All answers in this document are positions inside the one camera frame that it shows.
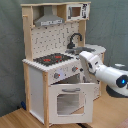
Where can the toy microwave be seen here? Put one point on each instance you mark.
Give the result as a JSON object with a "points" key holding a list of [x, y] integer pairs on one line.
{"points": [[77, 11]]}

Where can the black toy stovetop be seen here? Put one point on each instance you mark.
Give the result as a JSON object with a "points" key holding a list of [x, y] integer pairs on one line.
{"points": [[52, 59]]}

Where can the left stove knob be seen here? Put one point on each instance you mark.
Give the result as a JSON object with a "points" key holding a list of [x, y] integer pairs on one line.
{"points": [[56, 75]]}

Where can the grey toy sink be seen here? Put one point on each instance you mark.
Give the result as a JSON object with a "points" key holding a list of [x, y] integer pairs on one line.
{"points": [[78, 50]]}

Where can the grey range hood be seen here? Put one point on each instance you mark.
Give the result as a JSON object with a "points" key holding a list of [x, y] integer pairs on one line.
{"points": [[48, 18]]}

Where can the stove knob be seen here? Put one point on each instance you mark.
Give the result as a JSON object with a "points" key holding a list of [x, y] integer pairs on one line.
{"points": [[56, 75], [74, 69]]}

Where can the wooden toy kitchen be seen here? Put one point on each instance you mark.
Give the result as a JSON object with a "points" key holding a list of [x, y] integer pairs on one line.
{"points": [[45, 40]]}

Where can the black toy faucet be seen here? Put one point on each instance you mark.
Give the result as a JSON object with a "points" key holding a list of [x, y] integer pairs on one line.
{"points": [[71, 44]]}

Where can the white toy oven door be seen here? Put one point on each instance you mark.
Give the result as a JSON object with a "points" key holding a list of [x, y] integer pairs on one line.
{"points": [[71, 103]]}

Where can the right stove knob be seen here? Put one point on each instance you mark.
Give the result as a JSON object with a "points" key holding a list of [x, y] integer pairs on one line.
{"points": [[74, 69]]}

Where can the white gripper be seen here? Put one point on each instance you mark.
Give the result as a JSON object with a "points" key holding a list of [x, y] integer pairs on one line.
{"points": [[90, 61]]}

